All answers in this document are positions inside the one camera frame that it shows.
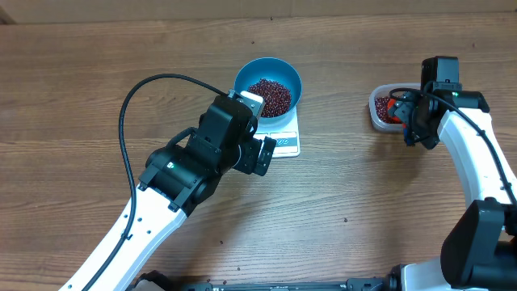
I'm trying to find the clear plastic container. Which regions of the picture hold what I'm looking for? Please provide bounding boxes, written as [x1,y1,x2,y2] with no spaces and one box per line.
[368,82,420,133]

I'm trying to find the blue bowl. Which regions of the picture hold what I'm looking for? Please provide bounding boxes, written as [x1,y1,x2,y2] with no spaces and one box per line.
[233,57,303,111]

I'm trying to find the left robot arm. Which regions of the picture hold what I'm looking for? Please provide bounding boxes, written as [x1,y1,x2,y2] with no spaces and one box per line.
[62,91,276,290]

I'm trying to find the red beans in bowl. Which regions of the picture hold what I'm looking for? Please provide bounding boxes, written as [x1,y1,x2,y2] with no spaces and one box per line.
[248,78,292,118]

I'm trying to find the orange measuring scoop blue handle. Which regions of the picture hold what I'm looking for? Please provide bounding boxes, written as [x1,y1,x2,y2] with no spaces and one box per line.
[387,99,414,146]

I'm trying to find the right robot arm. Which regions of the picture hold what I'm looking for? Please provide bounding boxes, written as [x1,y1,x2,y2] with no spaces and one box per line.
[385,56,516,290]

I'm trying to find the white kitchen scale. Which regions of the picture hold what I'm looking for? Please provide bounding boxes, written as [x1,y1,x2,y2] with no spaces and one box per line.
[254,108,301,158]

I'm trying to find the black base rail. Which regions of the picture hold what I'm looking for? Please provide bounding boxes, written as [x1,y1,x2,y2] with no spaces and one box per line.
[128,269,405,291]

